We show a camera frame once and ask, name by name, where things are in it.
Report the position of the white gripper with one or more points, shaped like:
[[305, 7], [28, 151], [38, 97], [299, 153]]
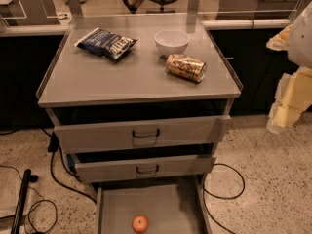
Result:
[[301, 42]]

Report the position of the red apple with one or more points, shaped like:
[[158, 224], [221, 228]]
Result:
[[140, 223]]

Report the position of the grey drawer cabinet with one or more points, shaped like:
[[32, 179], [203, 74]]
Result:
[[82, 88]]

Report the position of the top grey drawer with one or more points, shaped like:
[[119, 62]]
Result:
[[99, 137]]

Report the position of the grey drawer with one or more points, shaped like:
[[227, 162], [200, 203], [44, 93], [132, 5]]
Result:
[[144, 168], [172, 206], [99, 137]]

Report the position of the bottom grey drawer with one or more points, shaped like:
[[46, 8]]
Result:
[[172, 206]]

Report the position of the middle grey drawer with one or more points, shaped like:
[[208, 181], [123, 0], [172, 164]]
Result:
[[144, 168]]

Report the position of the gold drink can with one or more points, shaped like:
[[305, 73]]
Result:
[[186, 67]]

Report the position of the white bowl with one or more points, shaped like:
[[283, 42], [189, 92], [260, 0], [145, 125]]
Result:
[[171, 41]]

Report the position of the blue chip bag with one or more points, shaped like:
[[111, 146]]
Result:
[[106, 44]]

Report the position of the black pole on floor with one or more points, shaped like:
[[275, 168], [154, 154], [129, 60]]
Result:
[[26, 179]]

